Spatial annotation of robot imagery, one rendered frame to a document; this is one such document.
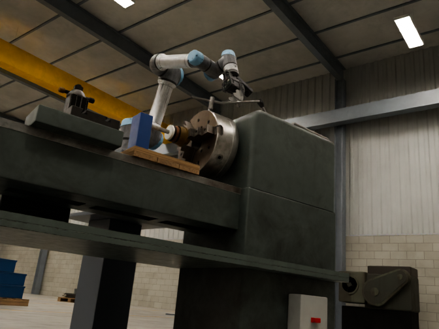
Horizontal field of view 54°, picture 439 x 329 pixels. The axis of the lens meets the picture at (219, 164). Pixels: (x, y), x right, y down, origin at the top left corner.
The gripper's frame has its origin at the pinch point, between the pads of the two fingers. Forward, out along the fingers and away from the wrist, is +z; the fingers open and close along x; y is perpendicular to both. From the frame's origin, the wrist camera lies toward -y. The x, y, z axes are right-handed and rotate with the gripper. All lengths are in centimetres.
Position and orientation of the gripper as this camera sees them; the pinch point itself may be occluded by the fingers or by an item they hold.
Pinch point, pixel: (240, 105)
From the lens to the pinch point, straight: 217.5
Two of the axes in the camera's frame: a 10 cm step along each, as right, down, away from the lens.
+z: 1.2, 8.4, -5.3
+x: 6.1, -4.8, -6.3
